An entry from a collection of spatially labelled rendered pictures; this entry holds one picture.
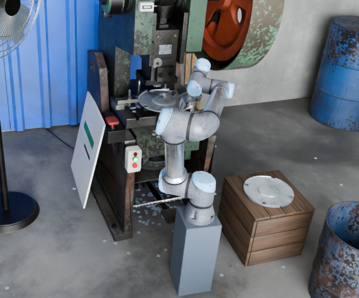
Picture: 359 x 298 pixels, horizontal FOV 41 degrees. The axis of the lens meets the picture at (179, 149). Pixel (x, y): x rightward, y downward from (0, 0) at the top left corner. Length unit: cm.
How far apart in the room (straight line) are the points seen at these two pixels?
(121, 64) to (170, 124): 100
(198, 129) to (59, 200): 151
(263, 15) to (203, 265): 127
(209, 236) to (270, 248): 55
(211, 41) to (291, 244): 127
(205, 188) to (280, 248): 80
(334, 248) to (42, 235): 162
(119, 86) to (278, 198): 113
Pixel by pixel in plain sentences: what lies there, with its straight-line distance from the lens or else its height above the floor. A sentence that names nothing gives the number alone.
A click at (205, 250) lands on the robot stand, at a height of 30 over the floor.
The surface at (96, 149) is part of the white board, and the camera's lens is 293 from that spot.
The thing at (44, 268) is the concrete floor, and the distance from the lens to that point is 277.
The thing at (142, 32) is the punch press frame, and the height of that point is 118.
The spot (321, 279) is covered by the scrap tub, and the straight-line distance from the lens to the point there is 266.
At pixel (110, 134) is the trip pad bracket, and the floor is 69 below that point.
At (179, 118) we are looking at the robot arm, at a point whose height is 105.
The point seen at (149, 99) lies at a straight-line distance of 271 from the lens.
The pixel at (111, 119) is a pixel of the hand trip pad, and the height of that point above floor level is 76.
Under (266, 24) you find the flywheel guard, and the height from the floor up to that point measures 129.
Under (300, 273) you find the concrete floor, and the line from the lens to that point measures 291.
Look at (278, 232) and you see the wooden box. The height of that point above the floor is 22.
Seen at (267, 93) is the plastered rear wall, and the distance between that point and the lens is 479.
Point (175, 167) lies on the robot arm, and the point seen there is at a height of 77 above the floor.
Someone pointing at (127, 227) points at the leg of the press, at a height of 7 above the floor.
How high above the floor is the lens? 194
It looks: 31 degrees down
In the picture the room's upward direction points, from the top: 6 degrees clockwise
